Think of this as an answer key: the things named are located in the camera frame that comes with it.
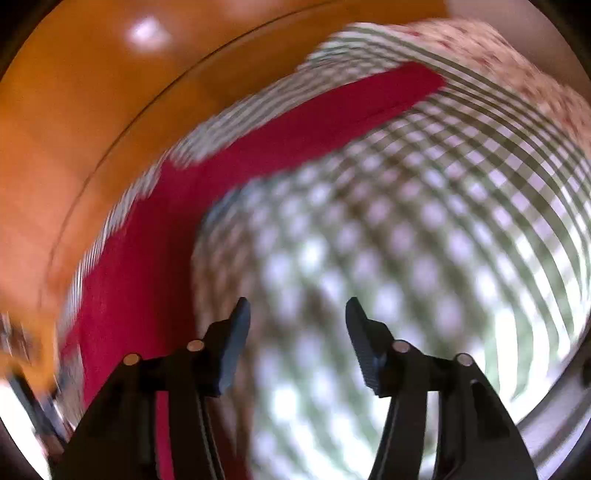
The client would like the green checkered bedsheet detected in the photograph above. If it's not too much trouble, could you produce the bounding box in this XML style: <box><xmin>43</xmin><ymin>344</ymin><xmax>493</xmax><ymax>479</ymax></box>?
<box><xmin>55</xmin><ymin>22</ymin><xmax>591</xmax><ymax>480</ymax></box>

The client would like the wooden wardrobe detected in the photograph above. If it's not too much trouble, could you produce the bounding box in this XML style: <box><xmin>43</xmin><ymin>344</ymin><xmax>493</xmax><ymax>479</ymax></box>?
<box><xmin>0</xmin><ymin>0</ymin><xmax>450</xmax><ymax>391</ymax></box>

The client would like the red garment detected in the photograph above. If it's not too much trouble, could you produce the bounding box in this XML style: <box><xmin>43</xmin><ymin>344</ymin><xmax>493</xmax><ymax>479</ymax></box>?
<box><xmin>60</xmin><ymin>62</ymin><xmax>447</xmax><ymax>480</ymax></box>

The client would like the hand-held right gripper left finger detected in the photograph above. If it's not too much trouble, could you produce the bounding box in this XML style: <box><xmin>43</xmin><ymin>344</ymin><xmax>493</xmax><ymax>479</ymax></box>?
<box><xmin>53</xmin><ymin>296</ymin><xmax>251</xmax><ymax>480</ymax></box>

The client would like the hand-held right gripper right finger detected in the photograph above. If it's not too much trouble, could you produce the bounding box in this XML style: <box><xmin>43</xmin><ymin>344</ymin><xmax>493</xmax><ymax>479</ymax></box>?
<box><xmin>345</xmin><ymin>296</ymin><xmax>539</xmax><ymax>480</ymax></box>

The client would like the floral patterned cloth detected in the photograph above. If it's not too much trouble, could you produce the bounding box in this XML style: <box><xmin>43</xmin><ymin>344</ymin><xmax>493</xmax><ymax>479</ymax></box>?
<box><xmin>397</xmin><ymin>17</ymin><xmax>591</xmax><ymax>155</ymax></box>

